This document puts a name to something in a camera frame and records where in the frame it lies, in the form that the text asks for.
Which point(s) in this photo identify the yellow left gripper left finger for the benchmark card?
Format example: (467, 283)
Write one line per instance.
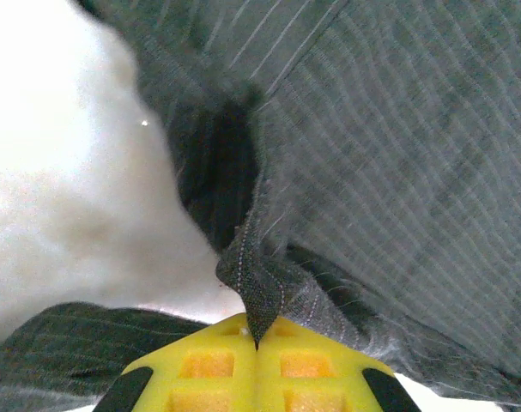
(217, 365)

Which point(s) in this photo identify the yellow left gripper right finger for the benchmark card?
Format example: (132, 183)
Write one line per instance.
(307, 365)

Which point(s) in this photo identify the dark pinstripe long sleeve shirt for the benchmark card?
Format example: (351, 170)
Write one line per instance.
(371, 171)

